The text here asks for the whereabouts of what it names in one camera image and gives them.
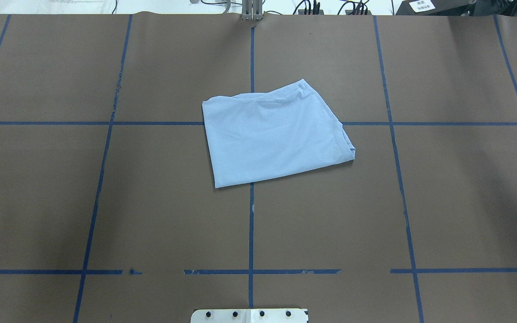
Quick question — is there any light blue t-shirt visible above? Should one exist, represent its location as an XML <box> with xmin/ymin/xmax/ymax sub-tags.
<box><xmin>202</xmin><ymin>79</ymin><xmax>356</xmax><ymax>188</ymax></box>

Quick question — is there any aluminium frame post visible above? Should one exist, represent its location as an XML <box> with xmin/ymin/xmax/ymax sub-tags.
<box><xmin>240</xmin><ymin>0</ymin><xmax>264</xmax><ymax>21</ymax></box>

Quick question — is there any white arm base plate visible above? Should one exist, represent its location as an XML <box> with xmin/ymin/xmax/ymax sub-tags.
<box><xmin>190</xmin><ymin>308</ymin><xmax>309</xmax><ymax>323</ymax></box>

